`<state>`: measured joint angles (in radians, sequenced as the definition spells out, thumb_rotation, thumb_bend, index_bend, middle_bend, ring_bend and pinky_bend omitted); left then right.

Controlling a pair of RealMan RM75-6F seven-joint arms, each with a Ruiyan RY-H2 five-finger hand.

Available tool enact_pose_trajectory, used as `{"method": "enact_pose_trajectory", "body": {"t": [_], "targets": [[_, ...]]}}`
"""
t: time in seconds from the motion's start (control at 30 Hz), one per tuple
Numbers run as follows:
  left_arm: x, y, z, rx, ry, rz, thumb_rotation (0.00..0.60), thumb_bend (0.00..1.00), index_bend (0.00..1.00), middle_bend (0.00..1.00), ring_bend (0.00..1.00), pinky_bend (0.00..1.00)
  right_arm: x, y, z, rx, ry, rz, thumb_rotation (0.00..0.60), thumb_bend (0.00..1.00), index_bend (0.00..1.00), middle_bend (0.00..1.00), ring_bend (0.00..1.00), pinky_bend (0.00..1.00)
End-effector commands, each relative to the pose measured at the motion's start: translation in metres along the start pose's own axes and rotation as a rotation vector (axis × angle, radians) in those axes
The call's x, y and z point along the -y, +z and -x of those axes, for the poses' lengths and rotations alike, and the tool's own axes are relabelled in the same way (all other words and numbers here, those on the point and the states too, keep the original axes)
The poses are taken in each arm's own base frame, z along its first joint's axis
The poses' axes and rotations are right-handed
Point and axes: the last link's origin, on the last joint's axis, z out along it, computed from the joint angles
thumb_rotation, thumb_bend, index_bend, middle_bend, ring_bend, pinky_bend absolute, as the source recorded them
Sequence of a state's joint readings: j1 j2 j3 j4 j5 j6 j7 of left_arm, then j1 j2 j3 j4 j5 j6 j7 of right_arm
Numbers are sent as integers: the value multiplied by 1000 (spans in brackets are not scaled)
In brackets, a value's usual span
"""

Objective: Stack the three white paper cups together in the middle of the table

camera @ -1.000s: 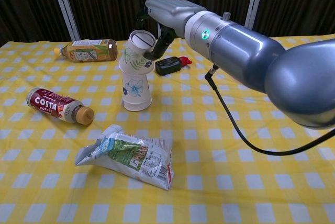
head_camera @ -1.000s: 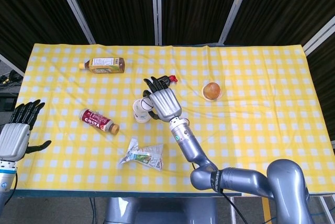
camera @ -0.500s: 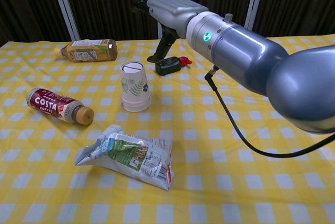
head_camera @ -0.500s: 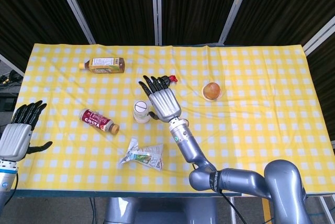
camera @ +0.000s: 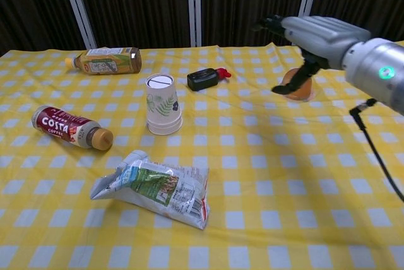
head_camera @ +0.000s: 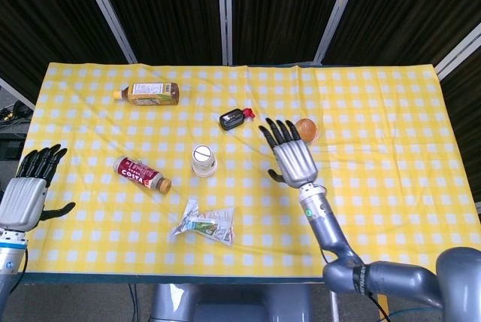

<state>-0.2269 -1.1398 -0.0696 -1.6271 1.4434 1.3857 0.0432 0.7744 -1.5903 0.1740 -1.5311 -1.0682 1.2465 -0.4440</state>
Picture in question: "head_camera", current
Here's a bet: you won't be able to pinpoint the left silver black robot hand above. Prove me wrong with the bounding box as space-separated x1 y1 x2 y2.
0 144 76 232

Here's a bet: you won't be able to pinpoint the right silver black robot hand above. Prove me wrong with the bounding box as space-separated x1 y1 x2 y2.
259 117 319 190

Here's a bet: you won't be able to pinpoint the white paper cup lined bottom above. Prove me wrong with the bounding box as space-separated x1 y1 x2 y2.
191 144 219 172

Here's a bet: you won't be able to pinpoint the orange bun in plastic wrap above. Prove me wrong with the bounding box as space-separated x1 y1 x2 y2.
294 117 322 146

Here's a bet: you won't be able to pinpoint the small black bottle red cap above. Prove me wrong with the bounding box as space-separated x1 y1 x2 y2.
219 106 257 132

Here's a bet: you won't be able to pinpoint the yellow white checkered tablecloth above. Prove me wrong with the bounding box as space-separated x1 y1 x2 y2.
14 60 481 281

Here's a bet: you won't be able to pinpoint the crumpled silver snack packet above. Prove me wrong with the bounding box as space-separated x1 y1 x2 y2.
168 197 236 246

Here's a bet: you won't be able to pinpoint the Costa coffee bottle red label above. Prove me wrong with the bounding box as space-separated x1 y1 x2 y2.
113 155 173 193

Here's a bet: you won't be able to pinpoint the white table leg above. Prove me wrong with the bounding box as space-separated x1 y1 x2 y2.
328 290 340 322

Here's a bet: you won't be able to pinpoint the black pleated curtain panel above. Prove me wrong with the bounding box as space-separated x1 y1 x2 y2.
0 0 129 94
230 0 356 65
442 56 481 203
91 0 226 65
322 0 481 68

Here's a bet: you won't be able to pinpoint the grey robot torso base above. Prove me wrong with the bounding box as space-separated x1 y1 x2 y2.
150 283 315 322

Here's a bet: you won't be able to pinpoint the tea bottle yellow label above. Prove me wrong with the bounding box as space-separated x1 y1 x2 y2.
113 81 180 107

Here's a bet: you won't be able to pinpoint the yellow floor tape strip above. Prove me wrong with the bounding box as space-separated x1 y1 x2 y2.
375 293 392 322

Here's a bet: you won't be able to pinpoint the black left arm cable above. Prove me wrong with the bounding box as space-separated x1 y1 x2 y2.
6 250 29 322

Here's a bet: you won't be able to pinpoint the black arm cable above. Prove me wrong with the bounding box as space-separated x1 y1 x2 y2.
6 250 29 322
319 246 390 322

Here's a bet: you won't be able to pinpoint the tangled cables on floor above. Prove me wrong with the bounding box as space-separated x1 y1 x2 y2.
0 99 34 128

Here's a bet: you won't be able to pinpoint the silver partition post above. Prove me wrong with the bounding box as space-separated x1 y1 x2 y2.
216 0 234 66
434 23 481 81
313 0 364 65
0 76 37 111
74 0 138 65

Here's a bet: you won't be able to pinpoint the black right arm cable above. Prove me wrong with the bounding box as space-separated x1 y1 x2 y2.
319 246 390 322

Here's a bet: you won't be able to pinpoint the blue floor cable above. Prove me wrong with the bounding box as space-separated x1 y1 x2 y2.
386 307 443 322

